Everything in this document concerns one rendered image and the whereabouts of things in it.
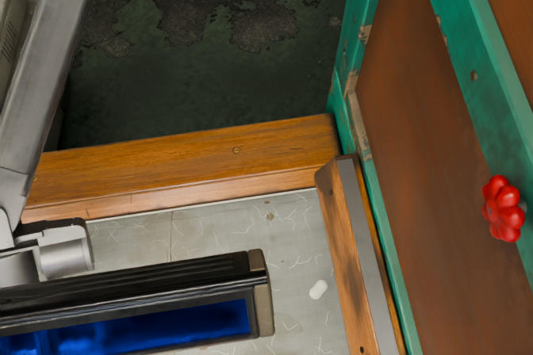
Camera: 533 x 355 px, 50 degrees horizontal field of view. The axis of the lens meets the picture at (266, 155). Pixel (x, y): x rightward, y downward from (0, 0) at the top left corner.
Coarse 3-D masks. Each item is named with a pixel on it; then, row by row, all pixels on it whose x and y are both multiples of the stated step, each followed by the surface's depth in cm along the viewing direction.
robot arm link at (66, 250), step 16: (0, 208) 67; (0, 224) 67; (32, 224) 74; (48, 224) 73; (64, 224) 72; (80, 224) 73; (0, 240) 68; (16, 240) 69; (48, 240) 71; (64, 240) 72; (80, 240) 72; (48, 256) 71; (64, 256) 71; (80, 256) 72; (48, 272) 71; (64, 272) 72; (80, 272) 73
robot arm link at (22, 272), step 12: (36, 240) 72; (0, 252) 70; (12, 252) 70; (24, 252) 71; (36, 252) 71; (0, 264) 69; (12, 264) 70; (24, 264) 71; (0, 276) 70; (12, 276) 70; (24, 276) 71; (36, 276) 73
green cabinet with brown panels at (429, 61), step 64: (384, 0) 63; (448, 0) 44; (512, 0) 37; (384, 64) 67; (448, 64) 48; (512, 64) 38; (384, 128) 71; (448, 128) 50; (512, 128) 37; (384, 192) 75; (448, 192) 53; (384, 256) 75; (448, 256) 55; (512, 256) 42; (448, 320) 57; (512, 320) 43
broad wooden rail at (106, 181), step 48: (144, 144) 91; (192, 144) 91; (240, 144) 91; (288, 144) 91; (336, 144) 91; (48, 192) 88; (96, 192) 88; (144, 192) 88; (192, 192) 89; (240, 192) 90
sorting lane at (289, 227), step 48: (288, 192) 91; (96, 240) 87; (144, 240) 87; (192, 240) 87; (240, 240) 87; (288, 240) 87; (288, 288) 84; (336, 288) 84; (288, 336) 82; (336, 336) 82
